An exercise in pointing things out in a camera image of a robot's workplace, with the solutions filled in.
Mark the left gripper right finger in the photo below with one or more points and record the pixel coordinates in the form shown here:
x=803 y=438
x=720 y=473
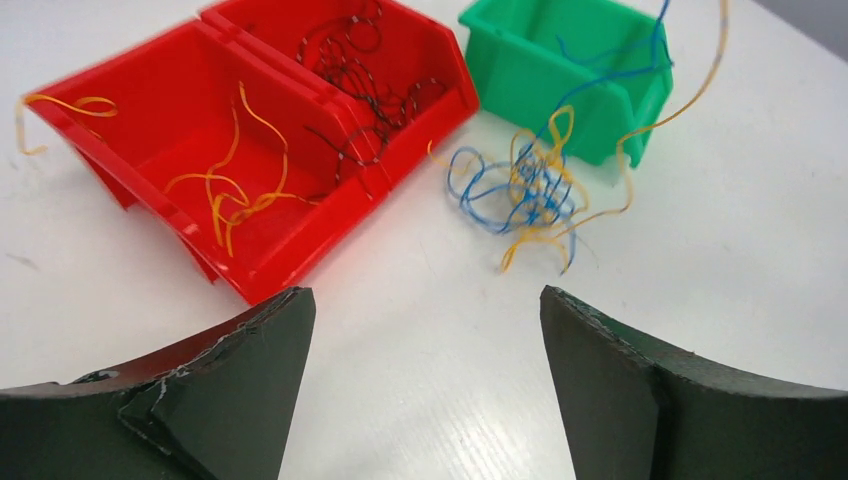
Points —
x=636 y=407

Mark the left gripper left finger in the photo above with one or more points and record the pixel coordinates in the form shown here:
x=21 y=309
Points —
x=215 y=405

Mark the red plastic bin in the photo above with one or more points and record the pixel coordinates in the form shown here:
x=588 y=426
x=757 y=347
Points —
x=263 y=132

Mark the green plastic bin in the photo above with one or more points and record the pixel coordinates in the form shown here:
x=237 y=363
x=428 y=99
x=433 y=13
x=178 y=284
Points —
x=609 y=61

